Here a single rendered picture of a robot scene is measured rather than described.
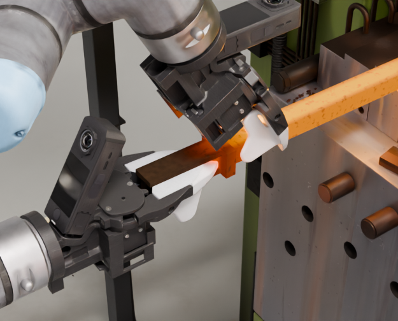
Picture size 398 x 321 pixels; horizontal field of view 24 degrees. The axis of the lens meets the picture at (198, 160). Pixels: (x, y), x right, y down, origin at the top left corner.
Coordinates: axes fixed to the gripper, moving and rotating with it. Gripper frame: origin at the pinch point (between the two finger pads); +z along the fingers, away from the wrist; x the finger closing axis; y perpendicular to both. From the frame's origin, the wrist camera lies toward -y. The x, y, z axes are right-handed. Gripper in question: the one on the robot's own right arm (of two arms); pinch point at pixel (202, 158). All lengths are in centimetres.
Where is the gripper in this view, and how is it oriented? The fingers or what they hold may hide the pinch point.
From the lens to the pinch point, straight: 98.2
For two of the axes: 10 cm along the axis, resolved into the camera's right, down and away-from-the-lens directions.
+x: 5.8, 5.2, -6.3
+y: 0.0, 7.8, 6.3
